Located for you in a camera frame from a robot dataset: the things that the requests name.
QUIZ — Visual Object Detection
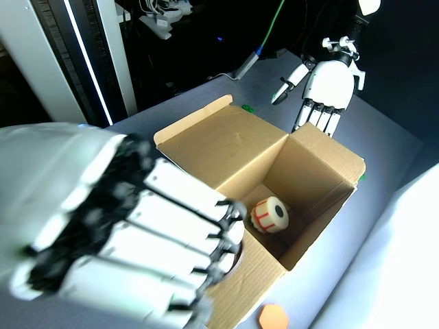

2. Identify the grey table cloth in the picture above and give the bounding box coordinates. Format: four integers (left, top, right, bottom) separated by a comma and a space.
102, 47, 425, 329

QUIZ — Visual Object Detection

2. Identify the green cable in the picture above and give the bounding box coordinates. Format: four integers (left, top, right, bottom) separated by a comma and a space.
260, 0, 286, 49

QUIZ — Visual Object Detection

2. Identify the strawberry cream toy cake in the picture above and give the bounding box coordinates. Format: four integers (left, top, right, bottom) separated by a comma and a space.
249, 195, 289, 234

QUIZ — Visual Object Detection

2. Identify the white plastic parts pile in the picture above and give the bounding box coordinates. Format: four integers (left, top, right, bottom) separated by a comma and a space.
139, 0, 193, 40

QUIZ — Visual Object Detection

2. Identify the orange hexagon block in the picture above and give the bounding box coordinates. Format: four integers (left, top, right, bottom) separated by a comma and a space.
259, 303, 289, 329

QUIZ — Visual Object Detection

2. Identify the white cable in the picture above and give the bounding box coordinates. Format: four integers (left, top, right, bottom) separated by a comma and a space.
206, 72, 239, 82

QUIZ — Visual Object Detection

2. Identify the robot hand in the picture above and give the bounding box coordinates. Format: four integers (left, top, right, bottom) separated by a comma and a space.
270, 60, 356, 138
0, 123, 248, 329

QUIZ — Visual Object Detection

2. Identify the white cabinet frame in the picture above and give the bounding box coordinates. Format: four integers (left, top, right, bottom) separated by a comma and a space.
0, 0, 138, 130

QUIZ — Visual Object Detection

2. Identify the grey adapter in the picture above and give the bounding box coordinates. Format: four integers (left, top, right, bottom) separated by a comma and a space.
236, 50, 264, 80

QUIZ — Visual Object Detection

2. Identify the brown cardboard box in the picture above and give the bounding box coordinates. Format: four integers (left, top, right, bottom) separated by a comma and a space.
153, 94, 366, 326

